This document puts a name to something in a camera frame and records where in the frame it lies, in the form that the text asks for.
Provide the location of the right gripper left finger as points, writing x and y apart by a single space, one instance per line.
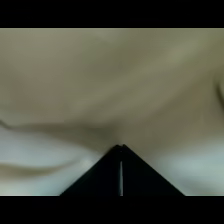
100 181

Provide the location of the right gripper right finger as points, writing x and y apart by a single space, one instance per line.
143 181

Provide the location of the beige garment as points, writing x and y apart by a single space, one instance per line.
100 83

